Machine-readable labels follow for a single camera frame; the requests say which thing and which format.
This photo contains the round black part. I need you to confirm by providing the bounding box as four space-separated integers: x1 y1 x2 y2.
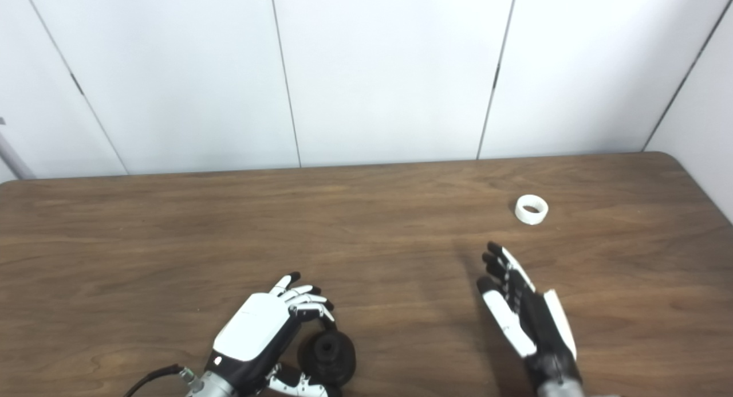
297 329 357 388

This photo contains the white ring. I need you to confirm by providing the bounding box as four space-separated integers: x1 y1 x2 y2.
514 194 550 226

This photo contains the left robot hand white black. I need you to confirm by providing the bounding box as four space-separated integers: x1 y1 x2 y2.
203 272 343 397

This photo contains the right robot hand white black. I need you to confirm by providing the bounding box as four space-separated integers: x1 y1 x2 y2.
476 241 584 387

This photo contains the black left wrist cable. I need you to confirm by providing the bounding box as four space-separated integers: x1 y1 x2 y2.
122 364 199 397

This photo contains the grey corner pole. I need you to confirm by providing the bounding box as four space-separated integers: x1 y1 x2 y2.
0 117 37 180

